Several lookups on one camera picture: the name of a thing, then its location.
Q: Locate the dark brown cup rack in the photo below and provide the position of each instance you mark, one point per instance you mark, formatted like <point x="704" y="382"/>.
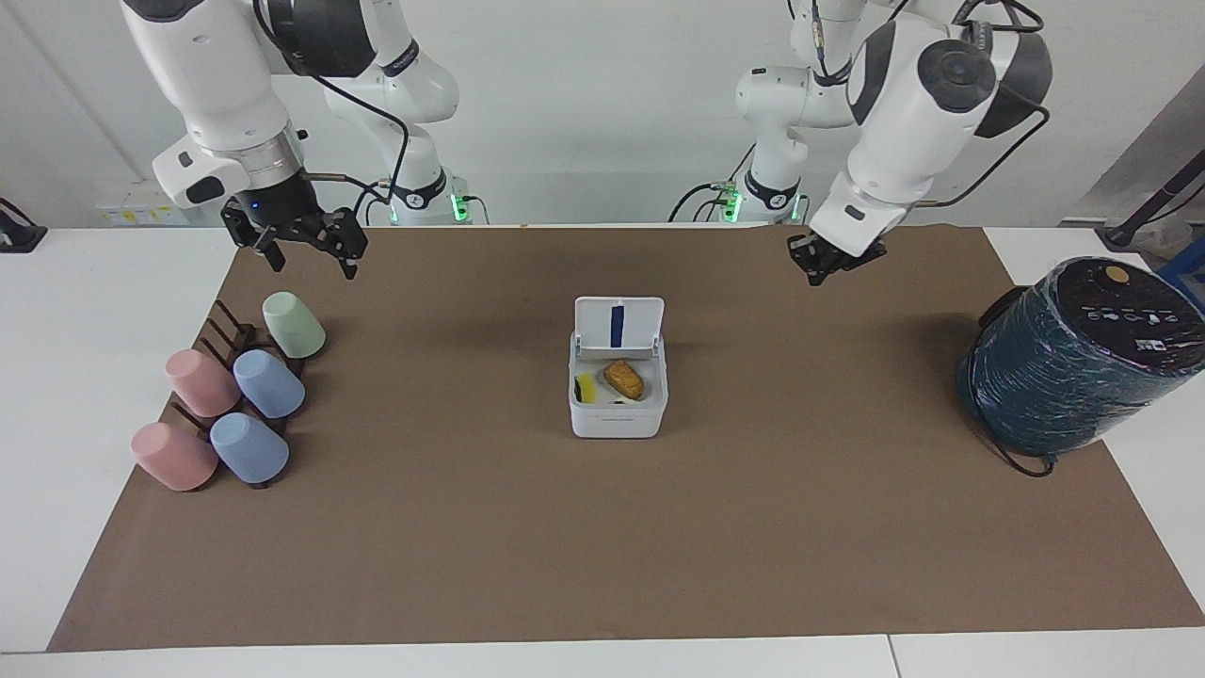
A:
<point x="231" y="334"/>

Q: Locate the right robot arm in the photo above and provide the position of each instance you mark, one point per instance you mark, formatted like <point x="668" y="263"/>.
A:
<point x="212" y="85"/>

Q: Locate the blue plastic cup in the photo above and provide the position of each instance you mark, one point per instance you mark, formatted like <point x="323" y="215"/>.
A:
<point x="270" y="383"/>
<point x="249" y="449"/>

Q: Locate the brown bread piece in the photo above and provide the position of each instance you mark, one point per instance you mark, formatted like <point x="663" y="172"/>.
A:
<point x="625" y="379"/>

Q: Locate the pink plastic cup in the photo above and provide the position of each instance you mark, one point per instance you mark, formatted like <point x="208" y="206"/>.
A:
<point x="200" y="381"/>
<point x="174" y="457"/>

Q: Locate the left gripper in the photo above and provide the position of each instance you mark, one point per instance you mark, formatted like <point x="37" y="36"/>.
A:
<point x="843" y="261"/>

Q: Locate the green plastic cup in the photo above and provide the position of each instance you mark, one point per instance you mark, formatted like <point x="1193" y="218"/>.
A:
<point x="294" y="325"/>

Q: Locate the blue box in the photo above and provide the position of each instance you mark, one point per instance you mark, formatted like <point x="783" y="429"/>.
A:
<point x="1188" y="273"/>

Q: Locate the dark teal round appliance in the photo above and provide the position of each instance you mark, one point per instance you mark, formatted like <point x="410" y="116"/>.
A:
<point x="1073" y="363"/>

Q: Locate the white trash can with lid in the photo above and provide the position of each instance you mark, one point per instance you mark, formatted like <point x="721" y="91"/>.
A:
<point x="618" y="414"/>

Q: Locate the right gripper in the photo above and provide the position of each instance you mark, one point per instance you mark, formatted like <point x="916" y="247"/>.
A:
<point x="278" y="205"/>

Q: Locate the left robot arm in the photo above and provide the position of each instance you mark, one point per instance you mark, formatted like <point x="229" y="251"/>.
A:
<point x="913" y="104"/>

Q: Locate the black stand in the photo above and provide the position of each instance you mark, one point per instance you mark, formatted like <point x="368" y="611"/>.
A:
<point x="1144" y="215"/>
<point x="19" y="235"/>

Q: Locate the yellow and black scrap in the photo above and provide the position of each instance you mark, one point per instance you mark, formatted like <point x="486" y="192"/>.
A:
<point x="586" y="388"/>

